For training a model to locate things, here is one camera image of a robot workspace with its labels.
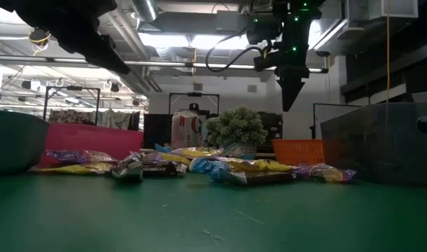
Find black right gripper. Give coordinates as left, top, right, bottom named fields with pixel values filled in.
left=274, top=33, right=312, bottom=113

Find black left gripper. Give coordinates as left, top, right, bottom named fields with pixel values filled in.
left=59, top=0, right=131, bottom=75

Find purple gummy candy bag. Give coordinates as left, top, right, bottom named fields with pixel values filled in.
left=293, top=162, right=357, bottom=183
left=45, top=149, right=119, bottom=165

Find long tube light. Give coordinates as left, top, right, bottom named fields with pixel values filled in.
left=0, top=54, right=329, bottom=74

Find patterned hanging cloth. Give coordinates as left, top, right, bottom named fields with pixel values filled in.
left=48, top=108, right=141, bottom=131

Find bright ceiling light panel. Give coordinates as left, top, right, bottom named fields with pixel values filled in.
left=138, top=31, right=251, bottom=50

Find orange plastic basket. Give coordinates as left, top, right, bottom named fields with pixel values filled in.
left=271, top=139, right=326, bottom=166

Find artificial green potted plant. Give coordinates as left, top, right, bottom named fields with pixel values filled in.
left=204, top=106, right=270, bottom=160

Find black round ceiling sensor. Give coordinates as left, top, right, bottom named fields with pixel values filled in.
left=27, top=27, right=53, bottom=57

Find red plastic bin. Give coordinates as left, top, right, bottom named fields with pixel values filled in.
left=38, top=122, right=145, bottom=168

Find grey translucent plastic bin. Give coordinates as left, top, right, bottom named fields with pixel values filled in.
left=320, top=90, right=427, bottom=187

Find teal plastic bin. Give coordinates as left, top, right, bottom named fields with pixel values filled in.
left=0, top=109, right=50, bottom=176

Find white ceiling ventilation unit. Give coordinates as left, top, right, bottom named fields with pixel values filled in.
left=346, top=0, right=419, bottom=22

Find green table mat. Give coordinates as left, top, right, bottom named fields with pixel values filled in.
left=0, top=170, right=427, bottom=252

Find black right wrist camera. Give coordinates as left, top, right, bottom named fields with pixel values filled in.
left=253, top=51, right=281, bottom=74

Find black metal frame stand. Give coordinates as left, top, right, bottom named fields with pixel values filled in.
left=42, top=85, right=102, bottom=123
left=168, top=92, right=221, bottom=116

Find white board with black frame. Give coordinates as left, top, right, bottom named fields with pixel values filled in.
left=310, top=102, right=361, bottom=140

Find small silver ventilation duct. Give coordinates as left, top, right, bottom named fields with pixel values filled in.
left=131, top=0, right=159, bottom=22

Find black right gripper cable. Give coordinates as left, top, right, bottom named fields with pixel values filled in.
left=205, top=33, right=269, bottom=74

